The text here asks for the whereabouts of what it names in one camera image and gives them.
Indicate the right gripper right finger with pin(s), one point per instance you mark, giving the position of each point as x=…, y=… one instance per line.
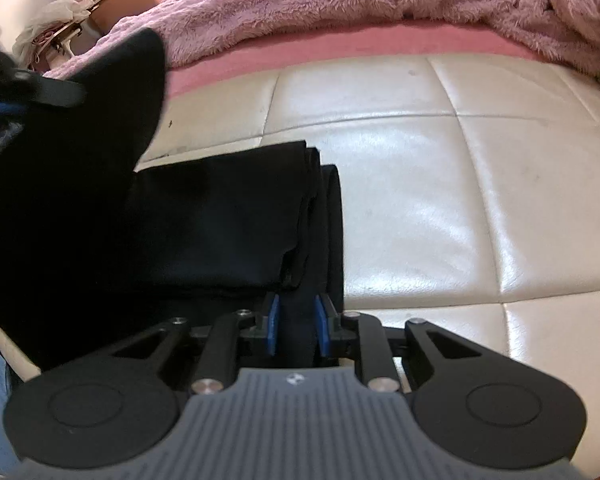
x=333, y=337

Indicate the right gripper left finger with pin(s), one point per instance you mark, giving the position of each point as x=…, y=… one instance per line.
x=258, y=331

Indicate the black pants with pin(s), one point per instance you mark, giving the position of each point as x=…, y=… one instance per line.
x=94, y=250

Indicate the cream leather mattress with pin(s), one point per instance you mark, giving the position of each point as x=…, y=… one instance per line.
x=470, y=188

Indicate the pink bed sheet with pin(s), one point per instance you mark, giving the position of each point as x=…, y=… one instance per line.
x=405, y=38

